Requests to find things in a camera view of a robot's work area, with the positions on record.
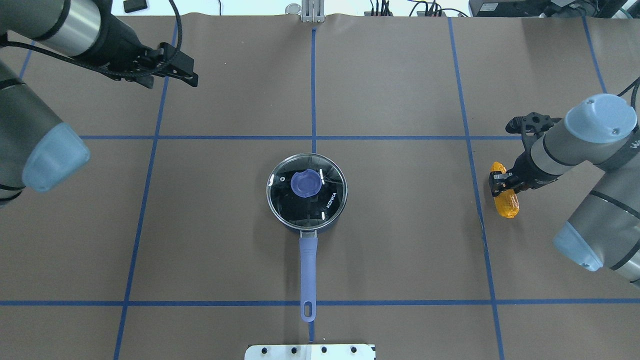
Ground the aluminium frame post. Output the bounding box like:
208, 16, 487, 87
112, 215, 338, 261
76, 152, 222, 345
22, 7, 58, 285
300, 0, 325, 23

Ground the small black square pad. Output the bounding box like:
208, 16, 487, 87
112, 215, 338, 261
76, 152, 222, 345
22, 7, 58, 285
122, 0, 148, 14

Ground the glass pot lid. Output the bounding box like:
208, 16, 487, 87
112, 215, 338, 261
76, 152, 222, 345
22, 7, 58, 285
265, 153, 349, 233

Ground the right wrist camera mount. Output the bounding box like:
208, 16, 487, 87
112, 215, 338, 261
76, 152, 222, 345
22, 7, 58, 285
505, 112, 563, 152

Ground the dark blue saucepan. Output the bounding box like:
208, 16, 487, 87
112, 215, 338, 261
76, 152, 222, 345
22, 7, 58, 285
283, 224, 327, 323

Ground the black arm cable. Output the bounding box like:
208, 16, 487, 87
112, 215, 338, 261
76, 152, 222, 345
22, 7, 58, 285
0, 0, 182, 78

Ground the yellow corn cob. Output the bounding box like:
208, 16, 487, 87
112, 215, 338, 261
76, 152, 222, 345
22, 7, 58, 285
488, 161, 521, 219

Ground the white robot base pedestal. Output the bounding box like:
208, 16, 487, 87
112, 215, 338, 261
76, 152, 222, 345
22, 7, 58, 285
244, 343, 377, 360

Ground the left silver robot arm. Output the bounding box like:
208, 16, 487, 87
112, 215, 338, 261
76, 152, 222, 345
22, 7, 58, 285
0, 0, 199, 207

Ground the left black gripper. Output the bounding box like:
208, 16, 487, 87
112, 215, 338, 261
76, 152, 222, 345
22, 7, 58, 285
100, 14, 199, 88

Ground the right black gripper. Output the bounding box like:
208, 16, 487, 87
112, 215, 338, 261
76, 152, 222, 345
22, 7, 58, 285
489, 150, 551, 197

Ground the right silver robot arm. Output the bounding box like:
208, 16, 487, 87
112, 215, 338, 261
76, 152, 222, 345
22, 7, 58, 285
487, 93, 640, 289

